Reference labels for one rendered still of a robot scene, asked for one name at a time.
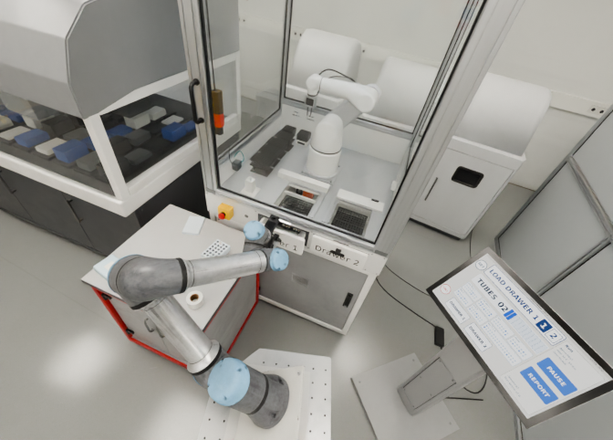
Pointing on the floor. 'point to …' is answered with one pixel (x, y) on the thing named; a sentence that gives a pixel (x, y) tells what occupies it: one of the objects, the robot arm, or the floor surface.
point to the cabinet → (314, 287)
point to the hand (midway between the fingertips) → (274, 238)
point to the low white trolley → (151, 335)
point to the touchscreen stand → (416, 393)
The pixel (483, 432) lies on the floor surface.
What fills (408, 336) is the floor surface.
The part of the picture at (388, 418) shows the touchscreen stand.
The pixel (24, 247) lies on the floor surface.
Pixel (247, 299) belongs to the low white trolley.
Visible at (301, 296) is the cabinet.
